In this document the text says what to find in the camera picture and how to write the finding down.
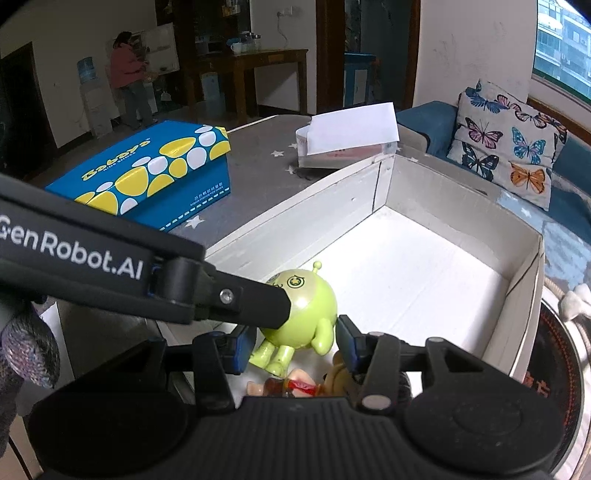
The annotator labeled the white open box with lid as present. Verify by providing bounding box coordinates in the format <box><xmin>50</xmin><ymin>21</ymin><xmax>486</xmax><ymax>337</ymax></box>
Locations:
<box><xmin>295</xmin><ymin>102</ymin><xmax>400</xmax><ymax>169</ymax></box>

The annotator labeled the blue sofa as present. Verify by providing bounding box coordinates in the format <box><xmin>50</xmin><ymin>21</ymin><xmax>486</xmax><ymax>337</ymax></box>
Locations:
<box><xmin>396</xmin><ymin>102</ymin><xmax>591</xmax><ymax>245</ymax></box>

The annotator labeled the butterfly print cushion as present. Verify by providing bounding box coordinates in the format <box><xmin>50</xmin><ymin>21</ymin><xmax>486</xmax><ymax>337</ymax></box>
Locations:
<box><xmin>447</xmin><ymin>79</ymin><xmax>568</xmax><ymax>212</ymax></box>

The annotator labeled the white fridge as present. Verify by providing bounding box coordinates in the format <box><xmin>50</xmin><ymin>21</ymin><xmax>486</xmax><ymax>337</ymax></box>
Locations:
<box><xmin>137</xmin><ymin>23</ymin><xmax>180</xmax><ymax>75</ymax></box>

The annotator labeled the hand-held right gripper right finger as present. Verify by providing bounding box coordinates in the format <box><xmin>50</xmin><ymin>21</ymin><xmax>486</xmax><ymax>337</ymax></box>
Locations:
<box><xmin>336</xmin><ymin>315</ymin><xmax>509</xmax><ymax>411</ymax></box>

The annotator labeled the tan bear figurine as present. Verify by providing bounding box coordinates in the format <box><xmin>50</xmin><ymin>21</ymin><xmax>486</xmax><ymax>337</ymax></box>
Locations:
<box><xmin>321</xmin><ymin>351</ymin><xmax>366</xmax><ymax>398</ymax></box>

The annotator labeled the red and brown doll figurine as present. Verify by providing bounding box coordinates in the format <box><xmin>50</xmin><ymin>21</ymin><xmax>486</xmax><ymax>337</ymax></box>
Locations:
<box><xmin>247</xmin><ymin>376</ymin><xmax>325</xmax><ymax>398</ymax></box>

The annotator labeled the light blue bin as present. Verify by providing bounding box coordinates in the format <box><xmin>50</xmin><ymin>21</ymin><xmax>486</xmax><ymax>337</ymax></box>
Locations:
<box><xmin>203</xmin><ymin>74</ymin><xmax>227</xmax><ymax>119</ymax></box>

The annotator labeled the black round cooker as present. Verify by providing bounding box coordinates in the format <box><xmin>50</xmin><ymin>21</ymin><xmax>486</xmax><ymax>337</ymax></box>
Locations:
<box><xmin>521</xmin><ymin>276</ymin><xmax>591</xmax><ymax>480</ymax></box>

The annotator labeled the blue water bottle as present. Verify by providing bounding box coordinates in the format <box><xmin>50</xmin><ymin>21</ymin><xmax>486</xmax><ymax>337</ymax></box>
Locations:
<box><xmin>76</xmin><ymin>56</ymin><xmax>100</xmax><ymax>86</ymax></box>

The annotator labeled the green alien toy figure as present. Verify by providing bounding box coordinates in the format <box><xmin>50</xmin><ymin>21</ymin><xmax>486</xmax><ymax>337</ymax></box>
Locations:
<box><xmin>249</xmin><ymin>261</ymin><xmax>341</xmax><ymax>377</ymax></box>

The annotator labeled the white water dispenser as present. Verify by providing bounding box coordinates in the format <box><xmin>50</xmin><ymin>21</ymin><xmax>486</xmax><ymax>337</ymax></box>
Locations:
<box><xmin>78</xmin><ymin>80</ymin><xmax>114</xmax><ymax>137</ymax></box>

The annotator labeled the person's left hand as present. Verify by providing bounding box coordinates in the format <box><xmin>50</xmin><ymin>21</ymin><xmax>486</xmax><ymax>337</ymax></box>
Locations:
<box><xmin>0</xmin><ymin>295</ymin><xmax>62</xmax><ymax>453</ymax></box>

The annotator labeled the dark wooden table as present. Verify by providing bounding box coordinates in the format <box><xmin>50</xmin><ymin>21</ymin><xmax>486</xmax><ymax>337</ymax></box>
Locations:
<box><xmin>185</xmin><ymin>48</ymin><xmax>309</xmax><ymax>126</ymax></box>

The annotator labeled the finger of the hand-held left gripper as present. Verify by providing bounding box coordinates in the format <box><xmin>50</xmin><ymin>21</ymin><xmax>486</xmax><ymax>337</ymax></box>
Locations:
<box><xmin>152</xmin><ymin>257</ymin><xmax>293</xmax><ymax>330</ymax></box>

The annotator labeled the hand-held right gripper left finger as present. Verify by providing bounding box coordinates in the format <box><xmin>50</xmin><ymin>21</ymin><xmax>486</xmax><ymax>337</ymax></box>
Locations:
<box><xmin>148</xmin><ymin>325</ymin><xmax>258</xmax><ymax>411</ymax></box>

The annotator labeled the white cardboard box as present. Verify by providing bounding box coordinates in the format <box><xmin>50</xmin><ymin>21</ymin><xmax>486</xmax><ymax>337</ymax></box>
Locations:
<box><xmin>203</xmin><ymin>154</ymin><xmax>546</xmax><ymax>384</ymax></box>

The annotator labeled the window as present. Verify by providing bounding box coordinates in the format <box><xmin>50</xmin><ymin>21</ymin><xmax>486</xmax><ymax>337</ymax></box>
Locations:
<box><xmin>531</xmin><ymin>0</ymin><xmax>591</xmax><ymax>100</ymax></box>

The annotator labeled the blue box with yellow spots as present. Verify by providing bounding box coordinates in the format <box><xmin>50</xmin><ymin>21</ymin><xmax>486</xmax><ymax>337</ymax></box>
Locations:
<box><xmin>45</xmin><ymin>121</ymin><xmax>232</xmax><ymax>232</ymax></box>

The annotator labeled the blue cabinet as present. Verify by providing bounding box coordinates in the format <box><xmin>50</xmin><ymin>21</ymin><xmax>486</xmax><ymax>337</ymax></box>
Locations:
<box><xmin>344</xmin><ymin>52</ymin><xmax>378</xmax><ymax>108</ymax></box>

